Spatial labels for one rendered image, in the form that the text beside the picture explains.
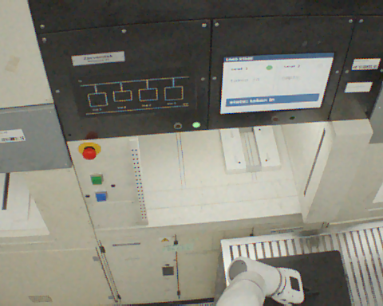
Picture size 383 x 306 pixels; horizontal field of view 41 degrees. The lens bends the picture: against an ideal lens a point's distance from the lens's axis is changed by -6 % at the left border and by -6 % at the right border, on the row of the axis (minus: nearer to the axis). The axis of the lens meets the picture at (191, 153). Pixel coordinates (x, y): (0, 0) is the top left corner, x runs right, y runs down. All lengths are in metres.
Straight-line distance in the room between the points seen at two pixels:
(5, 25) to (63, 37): 0.14
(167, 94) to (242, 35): 0.26
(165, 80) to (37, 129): 0.38
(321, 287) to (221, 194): 0.58
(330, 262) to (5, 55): 1.14
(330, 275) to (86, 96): 0.91
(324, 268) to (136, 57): 0.88
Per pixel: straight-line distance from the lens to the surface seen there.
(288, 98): 1.45
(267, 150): 2.10
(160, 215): 1.96
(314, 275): 1.69
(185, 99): 1.39
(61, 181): 1.68
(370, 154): 1.78
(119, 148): 1.55
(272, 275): 1.44
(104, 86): 1.34
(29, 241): 2.06
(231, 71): 1.33
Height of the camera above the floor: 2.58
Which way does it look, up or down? 54 degrees down
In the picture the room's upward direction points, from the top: straight up
